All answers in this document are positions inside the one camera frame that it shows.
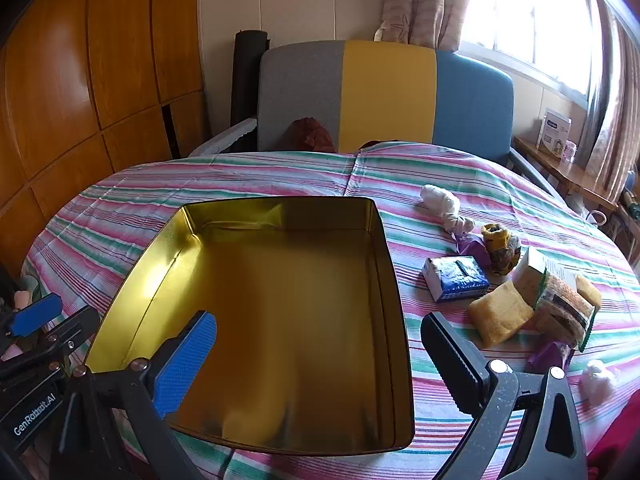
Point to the yellow sock ball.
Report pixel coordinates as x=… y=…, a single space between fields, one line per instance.
x=500 y=247

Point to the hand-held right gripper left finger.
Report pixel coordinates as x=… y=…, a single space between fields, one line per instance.
x=185 y=360

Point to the red patterned blanket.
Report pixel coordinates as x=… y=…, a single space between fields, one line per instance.
x=615 y=445

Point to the maroon and gold tin box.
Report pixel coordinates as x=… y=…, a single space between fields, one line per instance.
x=280 y=310

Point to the striped tablecloth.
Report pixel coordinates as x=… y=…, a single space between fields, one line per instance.
x=300 y=175

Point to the purple snack packet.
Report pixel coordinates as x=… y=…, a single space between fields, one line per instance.
x=472 y=247
x=547 y=355

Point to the grey yellow blue sofa chair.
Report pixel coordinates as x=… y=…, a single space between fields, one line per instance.
x=385 y=95

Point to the wooden side desk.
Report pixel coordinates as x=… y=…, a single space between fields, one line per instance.
x=575 y=175

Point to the blue tissue packet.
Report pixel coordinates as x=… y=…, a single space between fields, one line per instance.
x=455 y=277

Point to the green edged snack packet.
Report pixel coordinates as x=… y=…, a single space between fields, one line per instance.
x=560 y=305

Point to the white knotted plastic bag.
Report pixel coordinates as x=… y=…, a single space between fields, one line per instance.
x=440 y=200

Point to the small white plastic wad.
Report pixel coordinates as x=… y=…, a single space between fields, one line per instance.
x=597 y=377

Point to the pink beige curtain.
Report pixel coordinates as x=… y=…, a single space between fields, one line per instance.
x=612 y=110

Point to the beige patterned curtain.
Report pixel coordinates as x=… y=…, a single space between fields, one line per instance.
x=425 y=0

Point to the black rolled mat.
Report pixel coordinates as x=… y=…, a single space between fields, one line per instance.
x=247 y=75

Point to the wooden wardrobe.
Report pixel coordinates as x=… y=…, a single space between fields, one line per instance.
x=75 y=85

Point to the cream cardboard box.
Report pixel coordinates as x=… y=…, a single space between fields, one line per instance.
x=532 y=270

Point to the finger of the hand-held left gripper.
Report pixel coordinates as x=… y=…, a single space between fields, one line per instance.
x=75 y=325
x=35 y=314

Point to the white cardboard box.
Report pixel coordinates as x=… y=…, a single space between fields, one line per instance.
x=552 y=130

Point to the brown cushion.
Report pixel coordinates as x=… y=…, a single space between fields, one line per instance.
x=310 y=135

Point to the window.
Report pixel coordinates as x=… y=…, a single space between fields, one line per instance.
x=525 y=10

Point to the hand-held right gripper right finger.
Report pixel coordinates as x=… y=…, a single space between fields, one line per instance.
x=452 y=355

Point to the yellow sponge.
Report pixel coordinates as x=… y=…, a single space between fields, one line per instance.
x=587 y=287
x=500 y=312

